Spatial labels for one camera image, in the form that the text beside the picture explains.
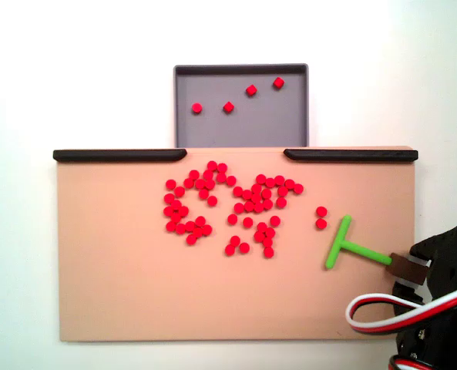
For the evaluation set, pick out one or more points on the red cylindrical granule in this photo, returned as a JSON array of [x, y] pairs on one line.
[[281, 202], [176, 204], [183, 210], [320, 223], [238, 191], [208, 175], [230, 250], [259, 236], [212, 200], [258, 207], [200, 183], [197, 108], [212, 165], [189, 182], [247, 194], [279, 180], [168, 210], [169, 198], [221, 177], [267, 242], [170, 184], [256, 198], [244, 247], [191, 239], [206, 230], [170, 226], [283, 191], [249, 206], [222, 168], [200, 220], [176, 217], [190, 226], [267, 204], [232, 219], [278, 82], [239, 208], [209, 184], [228, 107], [251, 90], [197, 232], [247, 222], [203, 193], [256, 189], [261, 179], [289, 183], [179, 191], [235, 241], [270, 182], [180, 229], [262, 227], [193, 174], [321, 211], [266, 193], [298, 188], [231, 180], [274, 220], [269, 233], [268, 252]]

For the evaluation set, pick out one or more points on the grey shallow tray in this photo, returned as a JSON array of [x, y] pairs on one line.
[[251, 123]]

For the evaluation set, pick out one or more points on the beige flat board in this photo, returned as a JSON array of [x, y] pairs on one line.
[[135, 270]]

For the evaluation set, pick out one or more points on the black foam rail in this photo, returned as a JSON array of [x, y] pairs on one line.
[[351, 155], [116, 155]]

